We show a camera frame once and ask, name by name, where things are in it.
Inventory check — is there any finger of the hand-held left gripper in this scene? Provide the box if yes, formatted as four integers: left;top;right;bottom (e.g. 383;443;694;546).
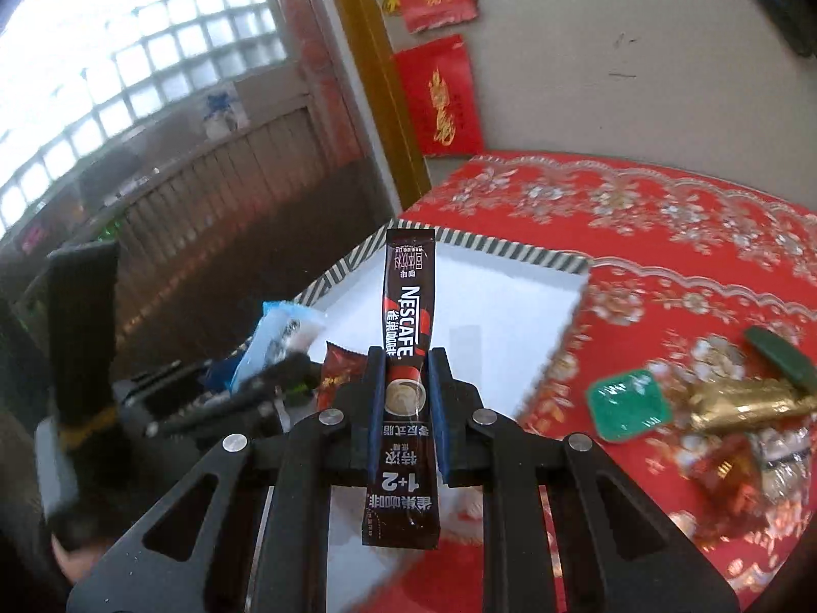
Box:
146;389;285;438
236;352;320;400

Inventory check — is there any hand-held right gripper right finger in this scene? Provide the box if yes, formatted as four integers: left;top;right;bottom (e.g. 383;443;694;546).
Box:
427;346;744;613

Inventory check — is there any red paper bag gold print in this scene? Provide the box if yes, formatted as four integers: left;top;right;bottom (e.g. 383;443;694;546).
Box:
392;34;486;158

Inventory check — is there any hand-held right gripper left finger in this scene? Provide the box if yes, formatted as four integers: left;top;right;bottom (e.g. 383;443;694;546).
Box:
67;346;388;613

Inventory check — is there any dark green flat packet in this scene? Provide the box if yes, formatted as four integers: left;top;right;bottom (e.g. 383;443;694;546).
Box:
743;325;817;392

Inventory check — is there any teal green small packet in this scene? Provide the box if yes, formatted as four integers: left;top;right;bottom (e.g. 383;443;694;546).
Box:
586;367;672;445

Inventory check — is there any striped cardboard box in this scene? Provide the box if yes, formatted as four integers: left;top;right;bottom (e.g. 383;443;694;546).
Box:
290;220;592;613

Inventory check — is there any shiny red candy packet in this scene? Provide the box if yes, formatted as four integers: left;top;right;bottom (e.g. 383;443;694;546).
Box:
686;440;767;525

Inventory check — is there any glass block window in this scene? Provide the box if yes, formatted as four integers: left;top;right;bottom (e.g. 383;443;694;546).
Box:
0;0;290;239

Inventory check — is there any gold foil snack packet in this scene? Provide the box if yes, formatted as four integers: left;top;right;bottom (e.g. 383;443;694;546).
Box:
686;378;817;433

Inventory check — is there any person's left hand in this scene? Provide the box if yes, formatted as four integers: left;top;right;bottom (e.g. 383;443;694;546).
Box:
50;514;116;572

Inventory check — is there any dark brown coffee stick sachet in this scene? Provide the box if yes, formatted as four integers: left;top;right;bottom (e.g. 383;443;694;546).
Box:
361;228;443;551

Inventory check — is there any wooden door frame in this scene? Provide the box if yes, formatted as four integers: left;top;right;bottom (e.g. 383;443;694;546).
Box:
318;0;434;213

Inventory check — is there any blue snowflake sticker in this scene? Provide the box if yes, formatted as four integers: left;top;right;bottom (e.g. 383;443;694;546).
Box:
203;85;250;139

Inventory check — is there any red snack packet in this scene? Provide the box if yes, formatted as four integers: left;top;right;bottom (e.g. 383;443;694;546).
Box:
318;341;371;411

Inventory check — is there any blue white snack packet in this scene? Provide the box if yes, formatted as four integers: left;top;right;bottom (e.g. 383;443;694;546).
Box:
231;300;328;398

